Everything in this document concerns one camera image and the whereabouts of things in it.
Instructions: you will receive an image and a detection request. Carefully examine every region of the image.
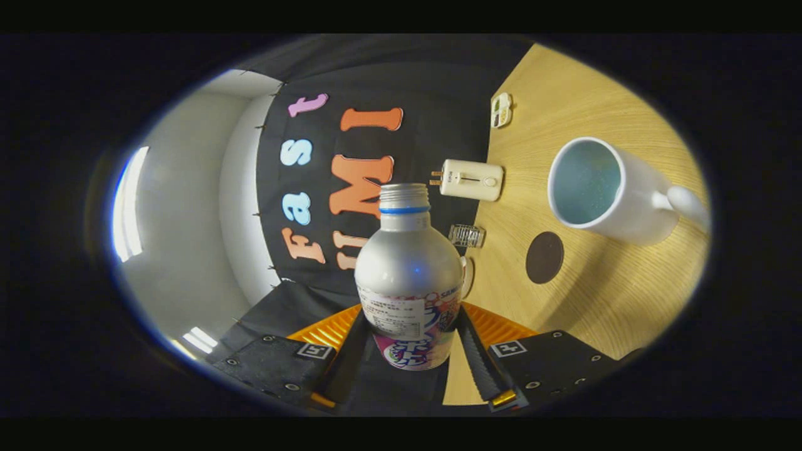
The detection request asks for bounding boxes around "silver juice bottle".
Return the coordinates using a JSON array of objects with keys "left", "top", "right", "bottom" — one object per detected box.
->
[{"left": 354, "top": 183, "right": 466, "bottom": 371}]

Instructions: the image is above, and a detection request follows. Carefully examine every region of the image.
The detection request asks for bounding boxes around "wire mesh basket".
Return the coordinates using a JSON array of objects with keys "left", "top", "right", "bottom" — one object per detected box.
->
[{"left": 449, "top": 224, "right": 486, "bottom": 248}]

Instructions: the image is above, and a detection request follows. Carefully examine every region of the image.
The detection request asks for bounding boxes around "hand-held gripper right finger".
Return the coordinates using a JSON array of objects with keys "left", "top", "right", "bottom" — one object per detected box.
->
[{"left": 456, "top": 302, "right": 627, "bottom": 411}]

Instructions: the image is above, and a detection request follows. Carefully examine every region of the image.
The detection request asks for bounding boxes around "white cup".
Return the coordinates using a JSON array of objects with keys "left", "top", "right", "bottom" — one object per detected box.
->
[{"left": 547, "top": 137, "right": 712, "bottom": 246}]

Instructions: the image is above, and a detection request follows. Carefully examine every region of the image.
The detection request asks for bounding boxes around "black backdrop cloth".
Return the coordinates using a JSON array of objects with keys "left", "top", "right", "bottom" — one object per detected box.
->
[{"left": 207, "top": 34, "right": 533, "bottom": 414}]

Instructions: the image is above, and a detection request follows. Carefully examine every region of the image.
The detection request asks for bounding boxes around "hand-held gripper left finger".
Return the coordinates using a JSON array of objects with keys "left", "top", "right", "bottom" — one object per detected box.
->
[{"left": 213, "top": 304, "right": 370, "bottom": 411}]

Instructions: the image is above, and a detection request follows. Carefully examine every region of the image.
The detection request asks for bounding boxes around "white toaster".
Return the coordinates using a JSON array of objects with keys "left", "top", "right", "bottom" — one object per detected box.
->
[{"left": 439, "top": 158, "right": 504, "bottom": 202}]

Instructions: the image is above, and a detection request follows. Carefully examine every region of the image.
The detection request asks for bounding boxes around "dark brown round coaster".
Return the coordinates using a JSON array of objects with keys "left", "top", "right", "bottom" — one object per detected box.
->
[{"left": 525, "top": 231, "right": 565, "bottom": 285}]

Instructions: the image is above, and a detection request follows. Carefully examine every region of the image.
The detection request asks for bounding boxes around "wooden table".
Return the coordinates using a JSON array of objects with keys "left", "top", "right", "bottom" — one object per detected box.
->
[{"left": 442, "top": 43, "right": 712, "bottom": 407}]

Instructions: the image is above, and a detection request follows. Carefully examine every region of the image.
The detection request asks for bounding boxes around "white divided tray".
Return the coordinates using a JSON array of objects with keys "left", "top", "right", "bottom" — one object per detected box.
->
[{"left": 491, "top": 92, "right": 513, "bottom": 129}]

